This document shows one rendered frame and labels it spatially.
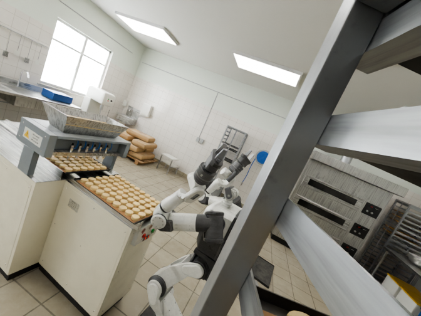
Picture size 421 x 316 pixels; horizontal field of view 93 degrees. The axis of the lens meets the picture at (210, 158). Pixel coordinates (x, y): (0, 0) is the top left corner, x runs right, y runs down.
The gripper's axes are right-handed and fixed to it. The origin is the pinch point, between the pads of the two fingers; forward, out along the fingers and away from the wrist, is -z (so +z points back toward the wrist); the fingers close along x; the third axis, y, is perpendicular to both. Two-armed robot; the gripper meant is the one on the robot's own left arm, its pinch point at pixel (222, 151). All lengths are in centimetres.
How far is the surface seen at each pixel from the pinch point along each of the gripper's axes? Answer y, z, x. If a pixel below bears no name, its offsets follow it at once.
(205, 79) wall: -14, 81, 502
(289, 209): -10, -29, -61
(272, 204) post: -11, -28, -60
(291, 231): -10, -28, -64
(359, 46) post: -12, -43, -54
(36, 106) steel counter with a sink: -249, 231, 249
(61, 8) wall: -311, 93, 372
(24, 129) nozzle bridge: -109, 81, 41
